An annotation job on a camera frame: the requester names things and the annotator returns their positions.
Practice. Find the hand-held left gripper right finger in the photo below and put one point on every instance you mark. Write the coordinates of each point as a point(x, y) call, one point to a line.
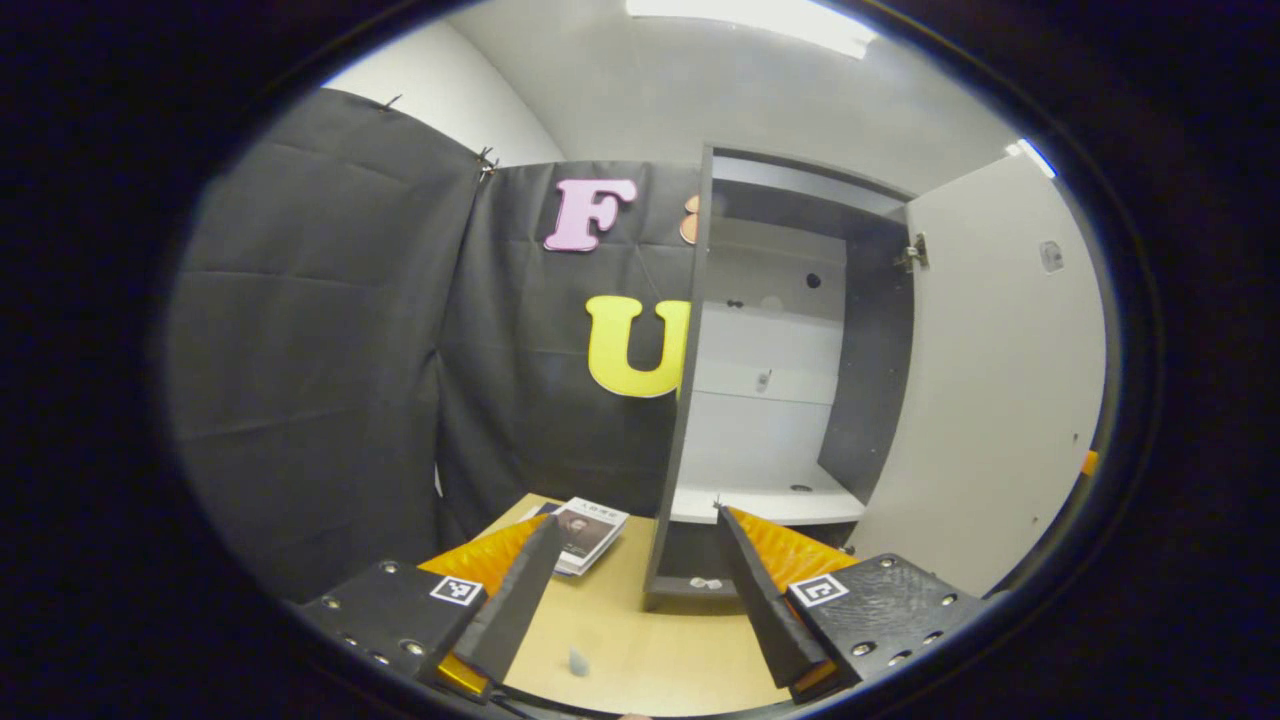
point(755, 600)

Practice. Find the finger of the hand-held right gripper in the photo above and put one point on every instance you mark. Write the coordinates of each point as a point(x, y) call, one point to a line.
point(1091, 463)

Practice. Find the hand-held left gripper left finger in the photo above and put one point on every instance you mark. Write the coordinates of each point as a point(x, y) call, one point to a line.
point(520, 590)

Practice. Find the small white bottle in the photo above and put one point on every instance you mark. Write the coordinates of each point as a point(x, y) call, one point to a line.
point(579, 662)

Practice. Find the dark grey cabinet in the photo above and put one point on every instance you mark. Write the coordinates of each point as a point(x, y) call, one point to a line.
point(870, 380)

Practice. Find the metal door hinge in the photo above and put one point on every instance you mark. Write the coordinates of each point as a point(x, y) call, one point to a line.
point(912, 252)

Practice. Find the small ceiling light panel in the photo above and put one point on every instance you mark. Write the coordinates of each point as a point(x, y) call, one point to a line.
point(1033, 158)

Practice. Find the black backdrop cloth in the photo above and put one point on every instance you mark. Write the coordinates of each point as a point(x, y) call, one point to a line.
point(320, 340)

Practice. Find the black cloth clip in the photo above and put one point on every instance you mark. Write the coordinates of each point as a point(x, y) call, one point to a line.
point(487, 163)
point(390, 101)

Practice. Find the long ceiling light panel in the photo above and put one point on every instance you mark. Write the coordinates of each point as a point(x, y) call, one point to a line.
point(760, 18)

